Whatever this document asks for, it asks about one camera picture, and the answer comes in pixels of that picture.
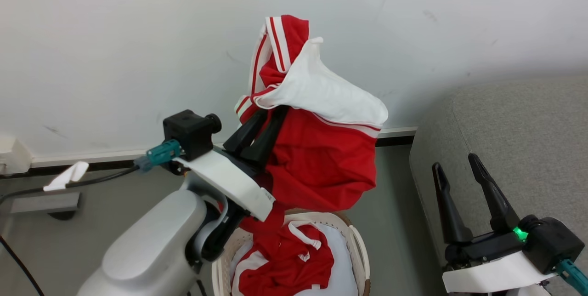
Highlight white wall outlet box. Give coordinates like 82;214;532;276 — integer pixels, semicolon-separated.
0;134;34;175

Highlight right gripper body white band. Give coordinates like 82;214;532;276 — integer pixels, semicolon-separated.
441;229;559;293

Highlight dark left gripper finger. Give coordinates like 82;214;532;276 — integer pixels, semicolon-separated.
241;105;290;169
223;109;268;155

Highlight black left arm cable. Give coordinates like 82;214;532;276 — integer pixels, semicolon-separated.
0;165;141;205

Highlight teal right cable connector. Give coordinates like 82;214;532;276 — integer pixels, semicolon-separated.
555;259;588;296

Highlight white laundry basket brown rim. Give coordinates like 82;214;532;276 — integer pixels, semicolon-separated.
212;211;371;296

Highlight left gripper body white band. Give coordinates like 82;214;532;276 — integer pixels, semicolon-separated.
174;147;277;222

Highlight grey fabric sofa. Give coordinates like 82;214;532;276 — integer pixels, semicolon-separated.
409;75;588;296

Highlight teal cable connector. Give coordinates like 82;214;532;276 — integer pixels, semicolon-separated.
134;139;183;172
555;259;588;296

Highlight grey metal floor bracket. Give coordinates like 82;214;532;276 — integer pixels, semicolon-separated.
9;192;82;214

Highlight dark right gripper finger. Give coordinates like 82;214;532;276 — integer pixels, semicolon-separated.
468;153;521;233
432;162;474;245

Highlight white cable tag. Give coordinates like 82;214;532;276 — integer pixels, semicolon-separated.
43;161;90;192

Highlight red and white garment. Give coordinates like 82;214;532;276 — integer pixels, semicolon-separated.
230;15;389;296

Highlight teal left cable connector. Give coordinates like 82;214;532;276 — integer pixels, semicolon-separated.
134;139;183;172

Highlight thin black floor cable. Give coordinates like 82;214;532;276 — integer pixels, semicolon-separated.
0;235;45;296

